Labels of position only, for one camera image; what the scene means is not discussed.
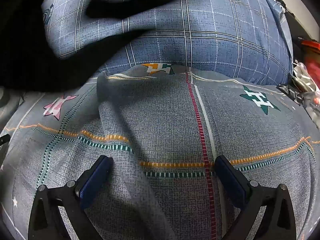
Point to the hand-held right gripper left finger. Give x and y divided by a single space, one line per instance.
96 180

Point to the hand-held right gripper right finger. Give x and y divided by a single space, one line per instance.
228 180

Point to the black pants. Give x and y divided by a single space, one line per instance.
27 45

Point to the grey star printed bedsheet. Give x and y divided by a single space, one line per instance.
162 130

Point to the clear plastic bag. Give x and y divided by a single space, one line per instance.
311 102

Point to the white printed plastic bag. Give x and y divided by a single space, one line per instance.
303 77

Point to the pile of red packets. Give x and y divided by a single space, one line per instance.
312 55

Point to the blue plaid pillow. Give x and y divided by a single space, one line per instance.
212 30

